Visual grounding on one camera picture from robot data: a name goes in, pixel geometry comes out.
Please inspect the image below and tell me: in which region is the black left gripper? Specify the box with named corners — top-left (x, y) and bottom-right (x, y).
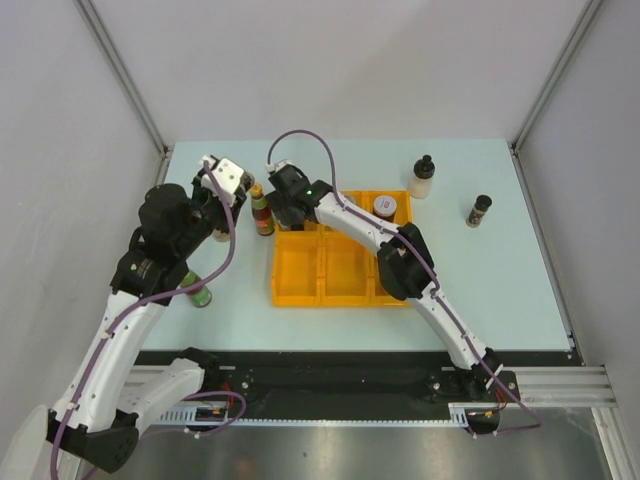
top-left (176, 169), bottom-right (246, 257)

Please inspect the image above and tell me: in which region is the tall red sauce bottle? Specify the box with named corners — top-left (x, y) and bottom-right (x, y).
top-left (249, 182), bottom-right (275, 236)

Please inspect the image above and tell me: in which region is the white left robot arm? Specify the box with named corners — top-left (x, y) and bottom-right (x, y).
top-left (46, 157), bottom-right (254, 479)

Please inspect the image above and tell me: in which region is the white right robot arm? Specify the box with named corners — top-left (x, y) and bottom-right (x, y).
top-left (267, 162), bottom-right (504, 401)

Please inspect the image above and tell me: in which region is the black-cap spice bottle left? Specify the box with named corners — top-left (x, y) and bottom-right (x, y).
top-left (212, 229), bottom-right (230, 243)

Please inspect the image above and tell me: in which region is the yellow six-compartment tray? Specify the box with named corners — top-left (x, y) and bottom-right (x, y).
top-left (271, 221), bottom-right (408, 308)

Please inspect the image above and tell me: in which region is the green-label sauce bottle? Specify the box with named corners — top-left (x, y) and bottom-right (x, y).
top-left (180, 270), bottom-right (212, 308)

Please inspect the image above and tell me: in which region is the black-cap squeeze bottle right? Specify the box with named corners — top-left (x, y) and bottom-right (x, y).
top-left (408, 154), bottom-right (436, 199)

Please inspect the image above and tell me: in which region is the dark spice shaker upper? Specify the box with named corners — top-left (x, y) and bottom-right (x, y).
top-left (466, 194), bottom-right (493, 228)

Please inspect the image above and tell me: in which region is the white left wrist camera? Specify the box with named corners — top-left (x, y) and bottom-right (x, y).
top-left (199, 155), bottom-right (255, 206)

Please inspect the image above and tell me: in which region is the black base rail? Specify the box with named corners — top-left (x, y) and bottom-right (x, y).
top-left (136, 348), bottom-right (520, 419)

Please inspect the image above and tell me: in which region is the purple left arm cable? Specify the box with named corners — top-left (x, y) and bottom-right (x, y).
top-left (49, 164), bottom-right (249, 480)

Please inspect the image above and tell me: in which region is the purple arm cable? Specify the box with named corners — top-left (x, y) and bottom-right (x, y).
top-left (49, 164), bottom-right (249, 480)
top-left (267, 129), bottom-right (546, 441)

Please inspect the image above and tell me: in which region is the white slotted cable duct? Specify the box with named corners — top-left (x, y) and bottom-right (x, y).
top-left (153, 402), bottom-right (499, 431)

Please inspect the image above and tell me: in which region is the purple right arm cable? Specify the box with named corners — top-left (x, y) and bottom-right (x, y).
top-left (267, 129), bottom-right (546, 441)

